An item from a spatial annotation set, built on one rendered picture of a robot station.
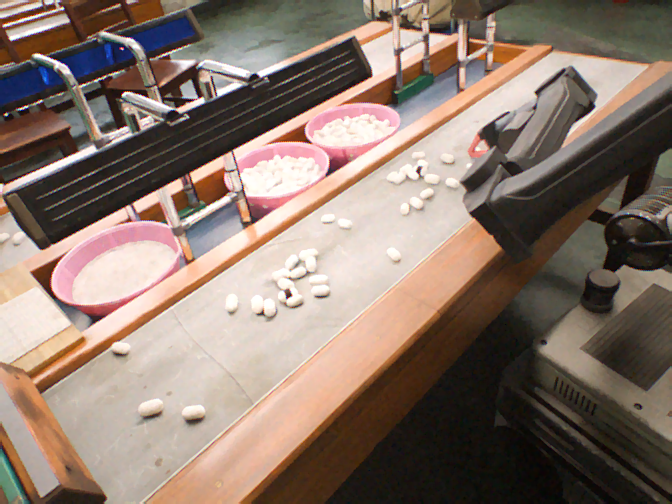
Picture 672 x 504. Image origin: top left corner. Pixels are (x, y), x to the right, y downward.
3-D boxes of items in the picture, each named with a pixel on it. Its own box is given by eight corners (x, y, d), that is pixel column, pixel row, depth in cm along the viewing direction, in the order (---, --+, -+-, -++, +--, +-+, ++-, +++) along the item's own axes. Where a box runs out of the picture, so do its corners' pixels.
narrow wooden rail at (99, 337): (549, 77, 176) (553, 44, 169) (34, 444, 86) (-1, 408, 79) (534, 74, 179) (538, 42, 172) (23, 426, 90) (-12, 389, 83)
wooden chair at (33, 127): (28, 240, 258) (-88, 63, 201) (7, 210, 285) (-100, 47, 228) (109, 202, 278) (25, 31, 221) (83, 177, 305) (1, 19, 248)
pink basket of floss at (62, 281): (206, 249, 120) (194, 216, 114) (175, 334, 99) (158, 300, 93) (101, 256, 123) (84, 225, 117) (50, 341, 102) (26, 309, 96)
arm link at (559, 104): (547, 235, 57) (484, 165, 56) (509, 255, 61) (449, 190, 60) (608, 98, 85) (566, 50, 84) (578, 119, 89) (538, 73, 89)
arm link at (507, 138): (600, 101, 85) (566, 63, 84) (574, 137, 79) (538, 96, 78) (546, 136, 95) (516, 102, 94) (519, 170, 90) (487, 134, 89)
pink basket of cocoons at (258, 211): (349, 177, 137) (345, 146, 131) (306, 236, 119) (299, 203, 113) (265, 167, 147) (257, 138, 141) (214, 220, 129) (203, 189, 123)
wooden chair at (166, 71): (180, 164, 302) (120, 1, 245) (126, 158, 318) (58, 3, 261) (220, 131, 332) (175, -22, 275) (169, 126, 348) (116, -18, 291)
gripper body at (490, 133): (474, 133, 97) (502, 116, 91) (502, 114, 102) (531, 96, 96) (491, 162, 98) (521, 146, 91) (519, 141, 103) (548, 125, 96)
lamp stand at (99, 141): (210, 215, 131) (148, 38, 103) (142, 255, 121) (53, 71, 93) (172, 192, 142) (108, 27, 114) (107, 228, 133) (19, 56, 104)
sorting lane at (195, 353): (646, 72, 154) (648, 65, 152) (90, 561, 64) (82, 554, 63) (552, 58, 172) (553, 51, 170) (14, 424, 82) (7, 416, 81)
